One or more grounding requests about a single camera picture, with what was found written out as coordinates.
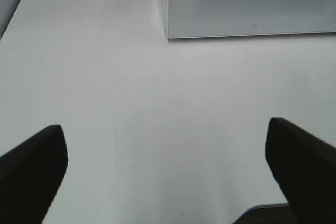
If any white microwave oven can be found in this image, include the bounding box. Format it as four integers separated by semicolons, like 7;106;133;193
159;0;336;40

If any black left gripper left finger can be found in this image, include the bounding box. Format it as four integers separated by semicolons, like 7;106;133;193
1;125;69;223

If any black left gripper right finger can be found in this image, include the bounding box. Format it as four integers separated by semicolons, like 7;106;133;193
265;118;335;223

